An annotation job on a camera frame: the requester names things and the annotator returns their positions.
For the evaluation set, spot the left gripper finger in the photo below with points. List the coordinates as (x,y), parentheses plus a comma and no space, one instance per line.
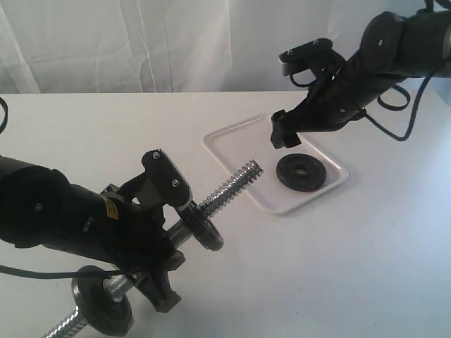
(168,258)
(155,286)

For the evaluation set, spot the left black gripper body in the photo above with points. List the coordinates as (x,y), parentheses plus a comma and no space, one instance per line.
(118,228)

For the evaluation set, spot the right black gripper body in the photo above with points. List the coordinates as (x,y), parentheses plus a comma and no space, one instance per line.
(333,106)

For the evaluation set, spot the chrome threaded dumbbell bar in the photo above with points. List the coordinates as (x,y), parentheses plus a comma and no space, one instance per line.
(117,286)

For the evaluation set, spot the black weight plate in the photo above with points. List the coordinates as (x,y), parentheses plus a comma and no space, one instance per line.
(105,315)
(301,172)
(201,228)

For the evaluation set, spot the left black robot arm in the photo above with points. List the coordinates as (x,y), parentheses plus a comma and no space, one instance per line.
(40,207)

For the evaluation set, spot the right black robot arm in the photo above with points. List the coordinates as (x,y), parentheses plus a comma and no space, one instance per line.
(392,49)

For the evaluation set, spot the white rectangular tray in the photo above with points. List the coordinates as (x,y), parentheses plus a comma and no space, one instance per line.
(235,145)

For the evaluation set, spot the white curtain backdrop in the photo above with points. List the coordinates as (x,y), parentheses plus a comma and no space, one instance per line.
(169,46)

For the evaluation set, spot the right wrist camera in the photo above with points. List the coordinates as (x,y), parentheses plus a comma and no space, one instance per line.
(312,55)

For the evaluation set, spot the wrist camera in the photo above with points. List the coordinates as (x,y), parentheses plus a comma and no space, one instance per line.
(160,184)
(312,55)

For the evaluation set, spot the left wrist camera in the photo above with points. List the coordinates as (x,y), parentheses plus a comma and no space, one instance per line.
(160,184)

